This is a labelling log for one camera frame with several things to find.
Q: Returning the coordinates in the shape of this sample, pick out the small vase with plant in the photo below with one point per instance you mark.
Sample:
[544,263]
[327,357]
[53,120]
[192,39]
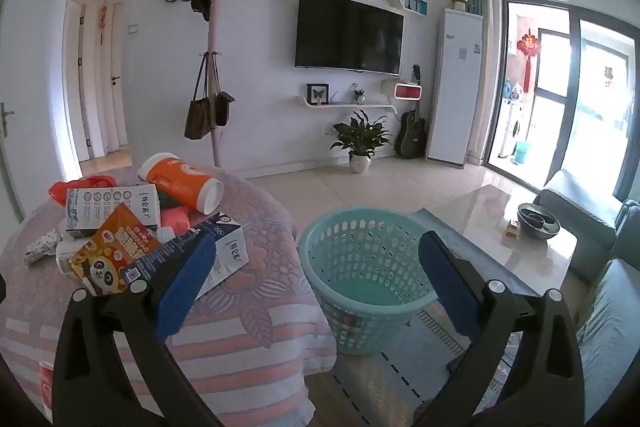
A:
[359,96]

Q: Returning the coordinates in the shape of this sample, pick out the white blue milk carton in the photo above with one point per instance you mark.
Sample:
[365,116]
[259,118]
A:
[230,252]
[110,207]

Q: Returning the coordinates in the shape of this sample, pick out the grey sofa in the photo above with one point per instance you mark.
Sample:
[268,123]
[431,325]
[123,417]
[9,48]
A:
[610,307]

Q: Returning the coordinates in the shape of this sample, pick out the red plastic bag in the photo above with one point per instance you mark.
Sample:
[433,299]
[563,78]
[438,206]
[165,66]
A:
[62,192]

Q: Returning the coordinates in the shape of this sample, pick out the pink plastic bag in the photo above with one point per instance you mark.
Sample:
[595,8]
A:
[175,217]

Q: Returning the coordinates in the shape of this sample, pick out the black acoustic guitar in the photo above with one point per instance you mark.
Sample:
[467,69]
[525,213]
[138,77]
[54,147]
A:
[411,137]

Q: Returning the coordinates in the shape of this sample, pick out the brown handbag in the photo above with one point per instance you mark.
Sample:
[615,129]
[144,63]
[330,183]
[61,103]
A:
[197,119]

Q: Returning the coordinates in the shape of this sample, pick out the green plastic bag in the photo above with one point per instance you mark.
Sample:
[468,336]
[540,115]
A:
[370,307]

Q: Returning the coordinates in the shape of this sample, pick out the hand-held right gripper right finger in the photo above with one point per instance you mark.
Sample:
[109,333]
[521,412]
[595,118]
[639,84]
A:
[450,292]

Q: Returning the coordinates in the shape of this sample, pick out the small yellow box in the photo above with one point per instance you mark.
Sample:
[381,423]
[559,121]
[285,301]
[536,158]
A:
[512,230]

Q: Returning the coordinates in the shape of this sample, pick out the blue plastic bucket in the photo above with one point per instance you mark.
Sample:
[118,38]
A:
[522,153]

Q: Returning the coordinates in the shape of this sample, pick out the orange white-capped canister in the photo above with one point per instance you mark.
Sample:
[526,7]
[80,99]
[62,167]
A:
[175,179]

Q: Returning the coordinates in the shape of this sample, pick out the red knot ornament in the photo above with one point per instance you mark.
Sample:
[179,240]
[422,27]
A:
[528,47]

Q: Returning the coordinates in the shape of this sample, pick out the small dark shoulder bag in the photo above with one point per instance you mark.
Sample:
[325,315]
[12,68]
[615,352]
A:
[222,107]

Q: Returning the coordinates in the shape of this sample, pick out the small blue wall cubby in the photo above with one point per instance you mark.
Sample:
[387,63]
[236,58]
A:
[416,4]

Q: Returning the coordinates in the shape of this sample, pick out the glass coffee table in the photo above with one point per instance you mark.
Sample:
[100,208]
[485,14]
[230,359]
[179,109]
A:
[490,217]

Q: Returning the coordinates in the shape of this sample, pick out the black butterfly picture frame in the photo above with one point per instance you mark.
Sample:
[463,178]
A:
[318,93]

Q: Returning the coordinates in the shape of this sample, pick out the white washing machine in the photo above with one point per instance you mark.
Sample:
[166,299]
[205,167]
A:
[514,127]

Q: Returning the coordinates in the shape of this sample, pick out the black wall television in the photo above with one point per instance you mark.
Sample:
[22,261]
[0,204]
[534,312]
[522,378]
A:
[350,32]

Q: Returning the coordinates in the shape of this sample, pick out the dark framed sliding glass door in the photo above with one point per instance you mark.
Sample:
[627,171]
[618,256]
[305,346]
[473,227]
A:
[574,107]

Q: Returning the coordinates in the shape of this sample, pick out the red hanging hallway ornament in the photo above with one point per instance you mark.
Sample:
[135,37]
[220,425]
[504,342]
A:
[103,19]

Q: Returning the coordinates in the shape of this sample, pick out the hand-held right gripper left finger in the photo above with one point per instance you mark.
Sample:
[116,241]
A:
[185,287]

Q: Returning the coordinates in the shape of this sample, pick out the orange panda snack packet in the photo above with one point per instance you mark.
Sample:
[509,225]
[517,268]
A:
[110,257]

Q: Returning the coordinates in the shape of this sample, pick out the pink coat rack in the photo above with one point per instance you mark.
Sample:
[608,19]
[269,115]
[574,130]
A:
[215,32]

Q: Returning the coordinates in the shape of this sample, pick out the green potted plant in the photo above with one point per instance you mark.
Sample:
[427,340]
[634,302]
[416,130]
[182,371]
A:
[360,137]

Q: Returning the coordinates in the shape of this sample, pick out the black hanging cap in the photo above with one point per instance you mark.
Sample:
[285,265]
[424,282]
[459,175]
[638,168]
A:
[201,2]

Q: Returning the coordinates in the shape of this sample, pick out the low white wall shelf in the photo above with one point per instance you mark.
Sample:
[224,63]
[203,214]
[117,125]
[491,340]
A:
[350,105]

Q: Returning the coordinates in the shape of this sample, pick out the red window paper decoration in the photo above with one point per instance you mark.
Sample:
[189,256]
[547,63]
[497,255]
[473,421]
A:
[608,77]

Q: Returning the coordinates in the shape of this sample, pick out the red white rounded box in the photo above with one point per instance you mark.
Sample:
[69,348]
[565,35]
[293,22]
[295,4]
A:
[407,92]

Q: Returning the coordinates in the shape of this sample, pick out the red paper cup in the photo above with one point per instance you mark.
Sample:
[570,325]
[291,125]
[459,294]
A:
[46,392]

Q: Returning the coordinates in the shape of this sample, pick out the patterned white paper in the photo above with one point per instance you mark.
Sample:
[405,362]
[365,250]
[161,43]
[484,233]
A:
[42,247]

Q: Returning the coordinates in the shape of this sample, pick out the white hallway door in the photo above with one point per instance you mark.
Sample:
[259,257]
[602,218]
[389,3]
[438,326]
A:
[117,107]

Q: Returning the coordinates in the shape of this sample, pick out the grey round ashtray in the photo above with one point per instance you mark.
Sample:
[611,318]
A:
[537,222]

